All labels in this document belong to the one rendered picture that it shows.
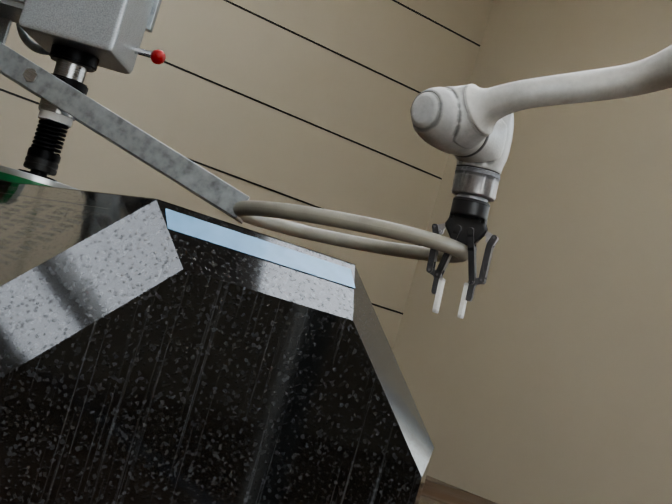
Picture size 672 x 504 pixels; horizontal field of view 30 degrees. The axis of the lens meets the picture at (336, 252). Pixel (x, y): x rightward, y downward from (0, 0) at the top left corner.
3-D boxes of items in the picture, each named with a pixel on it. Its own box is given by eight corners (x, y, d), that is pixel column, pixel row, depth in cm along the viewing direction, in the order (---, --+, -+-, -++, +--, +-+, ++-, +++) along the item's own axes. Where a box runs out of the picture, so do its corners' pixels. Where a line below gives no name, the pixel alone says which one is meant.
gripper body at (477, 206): (496, 205, 251) (486, 250, 250) (455, 198, 254) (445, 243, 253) (490, 199, 244) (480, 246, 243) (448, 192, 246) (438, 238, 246)
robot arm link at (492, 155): (467, 174, 256) (435, 158, 246) (483, 100, 257) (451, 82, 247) (514, 179, 250) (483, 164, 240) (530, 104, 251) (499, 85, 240)
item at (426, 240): (217, 203, 231) (220, 187, 231) (242, 228, 280) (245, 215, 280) (479, 254, 229) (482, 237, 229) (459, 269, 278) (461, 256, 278)
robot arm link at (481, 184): (460, 171, 255) (454, 200, 254) (451, 163, 246) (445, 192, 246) (504, 179, 252) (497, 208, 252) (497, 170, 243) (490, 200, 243)
